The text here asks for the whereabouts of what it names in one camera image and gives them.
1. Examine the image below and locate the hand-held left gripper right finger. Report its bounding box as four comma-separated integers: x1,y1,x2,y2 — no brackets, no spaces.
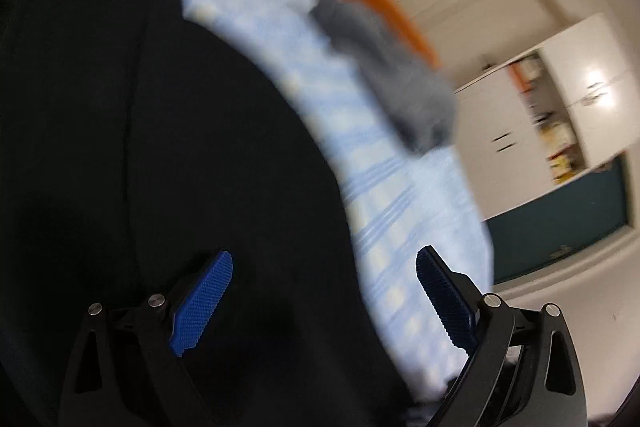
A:
416,245,587,427

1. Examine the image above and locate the blue plaid bed sheet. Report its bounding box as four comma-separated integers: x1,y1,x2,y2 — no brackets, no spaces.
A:
20,0,497,400

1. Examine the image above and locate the black garment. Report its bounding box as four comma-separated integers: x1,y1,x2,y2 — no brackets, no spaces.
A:
0,0,416,427

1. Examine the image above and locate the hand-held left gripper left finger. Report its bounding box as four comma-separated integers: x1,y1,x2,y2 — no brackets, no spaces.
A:
57,249,236,427

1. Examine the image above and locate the white wardrobe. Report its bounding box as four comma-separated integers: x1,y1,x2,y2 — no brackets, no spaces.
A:
452,12,640,223

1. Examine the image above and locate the dark green board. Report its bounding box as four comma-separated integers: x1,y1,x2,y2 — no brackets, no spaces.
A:
487,152,629,286

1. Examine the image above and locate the grey cloth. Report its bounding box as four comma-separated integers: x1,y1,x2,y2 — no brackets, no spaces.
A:
310,0,458,154

